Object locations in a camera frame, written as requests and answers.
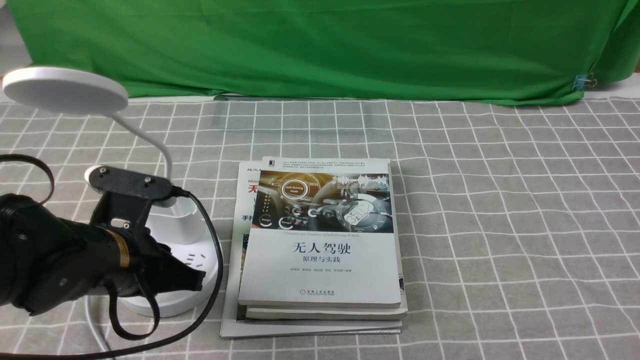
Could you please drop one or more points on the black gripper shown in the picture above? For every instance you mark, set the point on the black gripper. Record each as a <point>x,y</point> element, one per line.
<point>145,268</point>

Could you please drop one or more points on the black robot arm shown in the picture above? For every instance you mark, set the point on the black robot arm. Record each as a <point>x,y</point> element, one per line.
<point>47,260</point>

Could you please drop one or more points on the white desk lamp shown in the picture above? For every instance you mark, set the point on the white desk lamp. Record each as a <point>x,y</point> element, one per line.
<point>176,223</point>

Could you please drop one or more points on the top white self-driving book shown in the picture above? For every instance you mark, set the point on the top white self-driving book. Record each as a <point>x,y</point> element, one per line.
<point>320,260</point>

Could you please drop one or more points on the grey checkered tablecloth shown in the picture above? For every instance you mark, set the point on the grey checkered tablecloth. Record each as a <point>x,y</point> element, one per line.
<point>518,227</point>

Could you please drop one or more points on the green backdrop cloth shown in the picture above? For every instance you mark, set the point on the green backdrop cloth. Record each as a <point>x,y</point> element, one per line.
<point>505,52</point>

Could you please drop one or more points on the blue binder clip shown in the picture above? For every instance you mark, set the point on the blue binder clip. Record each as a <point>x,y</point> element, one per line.
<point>583,82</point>

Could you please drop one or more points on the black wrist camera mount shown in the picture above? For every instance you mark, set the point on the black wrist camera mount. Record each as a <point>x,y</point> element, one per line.
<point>127,195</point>

